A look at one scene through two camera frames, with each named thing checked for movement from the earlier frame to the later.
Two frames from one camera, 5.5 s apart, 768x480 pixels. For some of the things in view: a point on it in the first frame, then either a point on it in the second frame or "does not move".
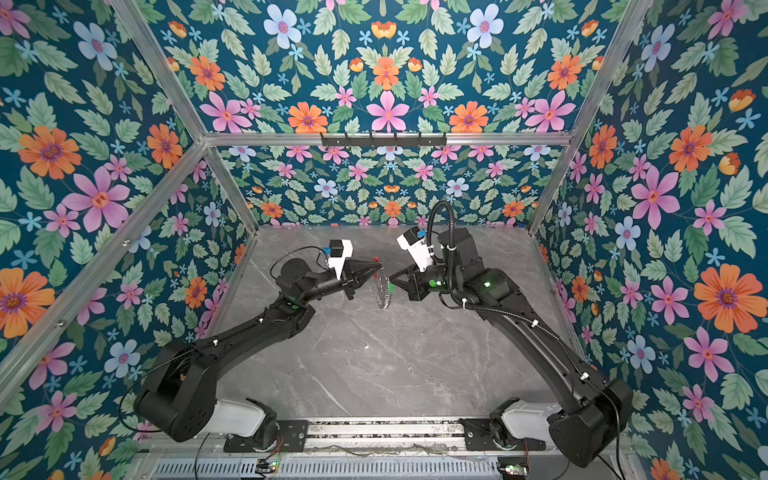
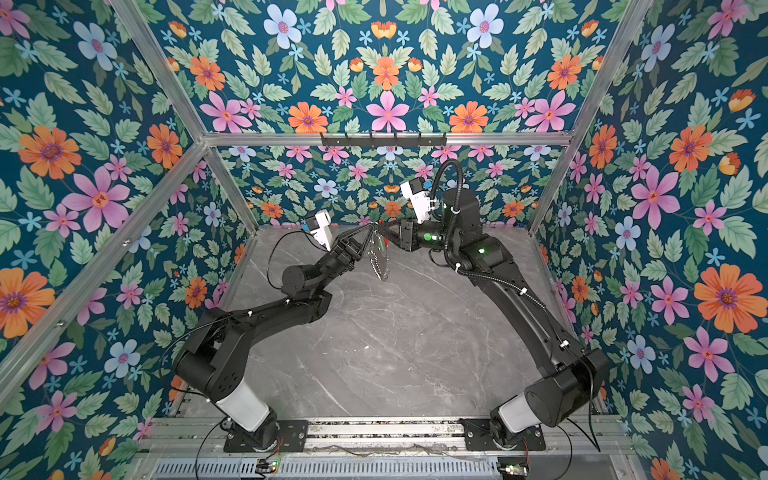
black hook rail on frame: (384, 141) does not move
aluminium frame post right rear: (629, 22) does not move
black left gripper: (352, 278) → (340, 257)
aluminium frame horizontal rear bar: (456, 139) does not move
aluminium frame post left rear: (164, 72) does not move
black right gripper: (413, 285) → (409, 234)
